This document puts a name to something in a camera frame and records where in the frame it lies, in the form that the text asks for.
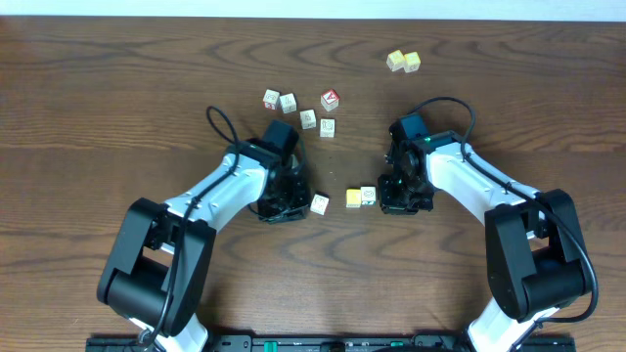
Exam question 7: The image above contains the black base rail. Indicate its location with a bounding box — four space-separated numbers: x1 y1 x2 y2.
85 334 577 352

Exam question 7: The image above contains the green Z cat block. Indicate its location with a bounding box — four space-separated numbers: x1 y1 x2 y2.
310 194 330 215

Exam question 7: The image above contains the yellow block far corner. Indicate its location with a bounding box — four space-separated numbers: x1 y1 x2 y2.
404 52 422 73

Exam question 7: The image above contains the cream block animal print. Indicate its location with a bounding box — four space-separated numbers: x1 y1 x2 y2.
299 110 317 130

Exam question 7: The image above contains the cream block letter print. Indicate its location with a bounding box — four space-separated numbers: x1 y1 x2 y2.
279 93 297 114

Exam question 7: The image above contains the red A block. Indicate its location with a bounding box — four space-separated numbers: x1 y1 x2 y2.
321 89 340 111

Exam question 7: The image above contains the yellow K block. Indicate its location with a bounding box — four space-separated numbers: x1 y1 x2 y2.
345 189 362 208

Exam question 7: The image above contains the yellow M airplane block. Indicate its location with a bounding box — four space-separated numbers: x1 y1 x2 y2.
360 186 377 205

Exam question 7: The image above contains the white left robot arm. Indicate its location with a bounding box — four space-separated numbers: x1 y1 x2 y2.
97 120 311 351

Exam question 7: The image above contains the cream block with brown print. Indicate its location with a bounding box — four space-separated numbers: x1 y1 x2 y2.
320 118 335 138

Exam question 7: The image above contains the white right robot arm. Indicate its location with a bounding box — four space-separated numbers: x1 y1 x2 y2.
378 113 598 351

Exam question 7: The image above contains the cream block near yellow block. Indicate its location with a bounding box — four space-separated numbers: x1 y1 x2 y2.
386 50 406 71

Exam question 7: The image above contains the cream block red side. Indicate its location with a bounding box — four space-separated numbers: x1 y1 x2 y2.
262 89 281 110

